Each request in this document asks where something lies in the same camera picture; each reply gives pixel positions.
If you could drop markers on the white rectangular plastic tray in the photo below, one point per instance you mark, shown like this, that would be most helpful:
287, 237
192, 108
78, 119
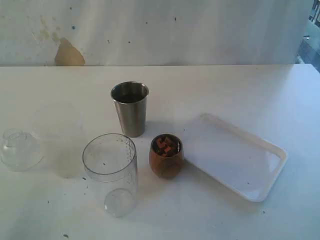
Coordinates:
241, 161

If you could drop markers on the clear plastic shaker lid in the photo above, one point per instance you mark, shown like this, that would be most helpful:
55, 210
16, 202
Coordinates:
20, 150

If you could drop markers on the brown wooden cup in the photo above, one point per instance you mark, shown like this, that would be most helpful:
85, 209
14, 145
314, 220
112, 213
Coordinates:
166, 167

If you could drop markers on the stainless steel tumbler cup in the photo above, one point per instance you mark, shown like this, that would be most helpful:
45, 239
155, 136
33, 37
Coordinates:
130, 100

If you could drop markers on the clear plastic shaker cup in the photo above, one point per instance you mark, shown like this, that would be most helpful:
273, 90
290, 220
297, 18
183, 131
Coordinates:
110, 161

